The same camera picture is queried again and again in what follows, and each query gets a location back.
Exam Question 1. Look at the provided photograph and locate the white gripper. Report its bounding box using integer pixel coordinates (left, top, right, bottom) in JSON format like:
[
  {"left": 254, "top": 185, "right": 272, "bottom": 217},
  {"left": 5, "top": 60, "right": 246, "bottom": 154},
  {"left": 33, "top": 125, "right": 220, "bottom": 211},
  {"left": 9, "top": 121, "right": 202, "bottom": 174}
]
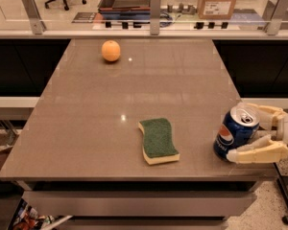
[{"left": 226, "top": 103, "right": 288, "bottom": 164}]

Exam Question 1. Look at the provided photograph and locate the middle metal glass bracket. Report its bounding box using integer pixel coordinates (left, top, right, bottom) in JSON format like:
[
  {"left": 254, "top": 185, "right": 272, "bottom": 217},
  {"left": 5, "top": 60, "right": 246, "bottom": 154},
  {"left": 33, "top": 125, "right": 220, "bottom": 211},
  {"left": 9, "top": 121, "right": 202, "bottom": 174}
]
[{"left": 150, "top": 0, "right": 161, "bottom": 35}]

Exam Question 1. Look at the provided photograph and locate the left metal glass bracket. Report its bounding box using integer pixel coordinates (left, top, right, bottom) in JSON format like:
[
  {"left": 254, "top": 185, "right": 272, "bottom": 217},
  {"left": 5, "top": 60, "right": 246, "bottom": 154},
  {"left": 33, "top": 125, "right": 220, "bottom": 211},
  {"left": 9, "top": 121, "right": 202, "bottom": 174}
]
[{"left": 21, "top": 0, "right": 46, "bottom": 35}]

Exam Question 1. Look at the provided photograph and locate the colourful snack bag bin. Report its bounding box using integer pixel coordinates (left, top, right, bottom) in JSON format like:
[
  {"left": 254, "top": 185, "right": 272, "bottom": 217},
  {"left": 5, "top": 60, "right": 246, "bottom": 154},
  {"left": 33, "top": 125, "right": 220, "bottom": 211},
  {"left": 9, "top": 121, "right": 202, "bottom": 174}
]
[{"left": 7, "top": 199, "right": 72, "bottom": 230}]

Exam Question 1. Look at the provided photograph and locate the metal glass bracket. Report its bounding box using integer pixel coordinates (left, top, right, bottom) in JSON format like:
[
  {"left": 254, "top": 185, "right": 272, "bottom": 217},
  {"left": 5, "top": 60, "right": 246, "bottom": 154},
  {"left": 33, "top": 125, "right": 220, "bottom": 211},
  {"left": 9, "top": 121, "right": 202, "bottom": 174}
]
[
  {"left": 263, "top": 0, "right": 288, "bottom": 35},
  {"left": 150, "top": 0, "right": 161, "bottom": 35},
  {"left": 21, "top": 0, "right": 46, "bottom": 35}
]

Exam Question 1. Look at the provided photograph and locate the orange fruit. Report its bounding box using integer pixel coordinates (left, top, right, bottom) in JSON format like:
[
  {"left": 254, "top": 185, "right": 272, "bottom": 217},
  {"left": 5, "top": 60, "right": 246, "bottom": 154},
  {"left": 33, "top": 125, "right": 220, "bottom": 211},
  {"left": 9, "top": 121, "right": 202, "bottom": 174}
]
[{"left": 102, "top": 40, "right": 121, "bottom": 62}]

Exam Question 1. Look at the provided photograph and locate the grey metal tray box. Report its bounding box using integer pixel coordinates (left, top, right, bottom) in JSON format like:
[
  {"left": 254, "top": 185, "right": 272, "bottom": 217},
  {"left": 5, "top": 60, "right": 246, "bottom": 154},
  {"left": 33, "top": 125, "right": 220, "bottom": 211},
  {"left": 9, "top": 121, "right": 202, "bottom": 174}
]
[{"left": 97, "top": 0, "right": 159, "bottom": 13}]

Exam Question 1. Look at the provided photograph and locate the blue pepsi can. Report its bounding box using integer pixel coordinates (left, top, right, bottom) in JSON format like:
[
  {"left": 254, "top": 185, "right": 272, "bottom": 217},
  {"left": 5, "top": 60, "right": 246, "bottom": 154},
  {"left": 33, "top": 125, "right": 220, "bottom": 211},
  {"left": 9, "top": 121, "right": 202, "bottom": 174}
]
[{"left": 213, "top": 103, "right": 260, "bottom": 159}]

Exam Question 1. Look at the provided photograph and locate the cardboard box with label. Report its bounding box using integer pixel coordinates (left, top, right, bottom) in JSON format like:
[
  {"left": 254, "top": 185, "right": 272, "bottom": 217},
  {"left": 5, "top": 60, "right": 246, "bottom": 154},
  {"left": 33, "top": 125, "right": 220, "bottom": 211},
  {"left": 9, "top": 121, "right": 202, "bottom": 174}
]
[{"left": 197, "top": 0, "right": 236, "bottom": 19}]

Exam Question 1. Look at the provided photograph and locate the green yellow sponge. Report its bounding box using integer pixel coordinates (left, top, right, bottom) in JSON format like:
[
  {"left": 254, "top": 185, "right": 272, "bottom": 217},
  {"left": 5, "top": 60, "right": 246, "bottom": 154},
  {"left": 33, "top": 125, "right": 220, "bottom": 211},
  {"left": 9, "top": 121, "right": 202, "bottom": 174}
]
[{"left": 138, "top": 118, "right": 180, "bottom": 165}]

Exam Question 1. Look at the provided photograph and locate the right metal glass bracket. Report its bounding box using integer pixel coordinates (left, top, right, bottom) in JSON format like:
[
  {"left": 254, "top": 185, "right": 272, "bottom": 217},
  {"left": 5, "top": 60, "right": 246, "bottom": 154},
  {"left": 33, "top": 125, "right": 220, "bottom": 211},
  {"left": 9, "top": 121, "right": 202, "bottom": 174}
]
[{"left": 263, "top": 0, "right": 288, "bottom": 35}]

